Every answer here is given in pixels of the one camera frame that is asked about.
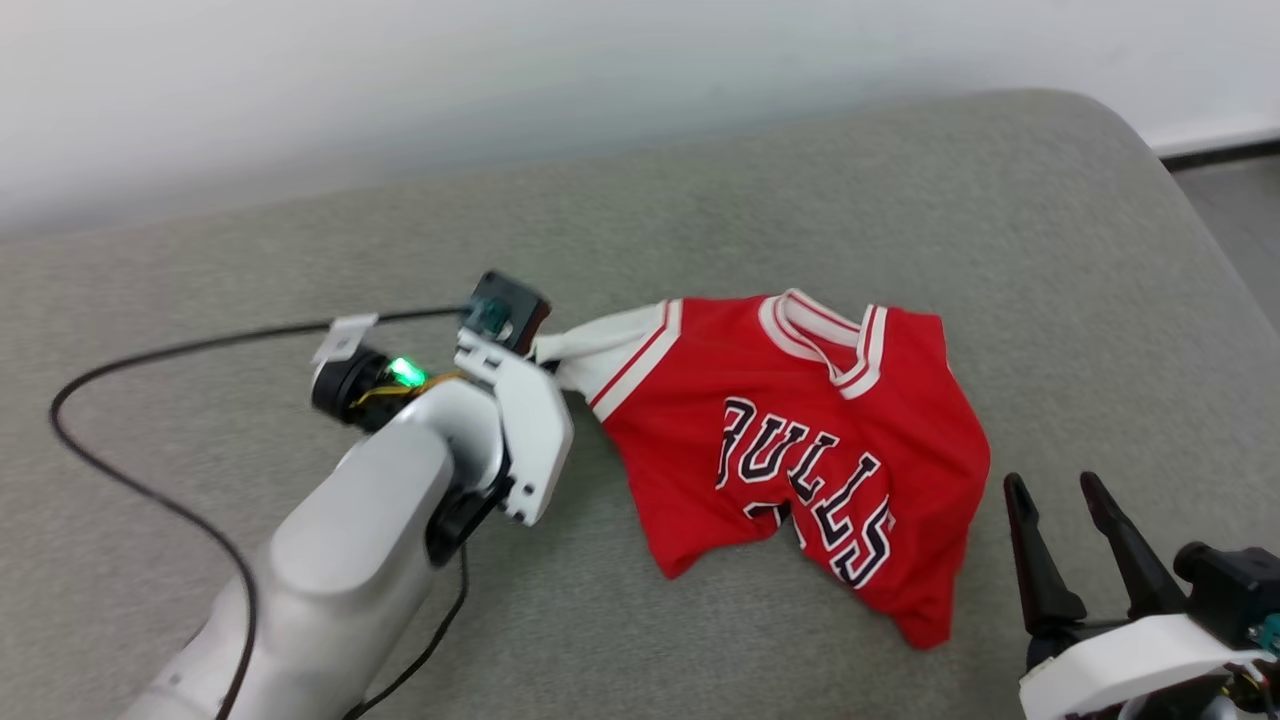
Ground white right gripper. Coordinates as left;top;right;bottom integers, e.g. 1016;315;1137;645
1003;470;1265;720

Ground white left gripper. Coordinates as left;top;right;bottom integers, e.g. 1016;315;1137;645
455;330;576;527

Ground red Bulls basketball jersey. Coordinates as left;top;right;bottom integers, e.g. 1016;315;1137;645
533;288;993;651

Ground grey fabric sofa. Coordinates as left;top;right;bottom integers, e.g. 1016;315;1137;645
0;88;1280;720

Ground white cable label tag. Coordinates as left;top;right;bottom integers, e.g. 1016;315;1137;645
312;314;380;364

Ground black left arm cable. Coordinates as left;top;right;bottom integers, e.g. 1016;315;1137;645
50;305;473;720

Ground black wall baseboard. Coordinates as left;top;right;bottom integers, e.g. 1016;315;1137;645
1158;138;1280;173

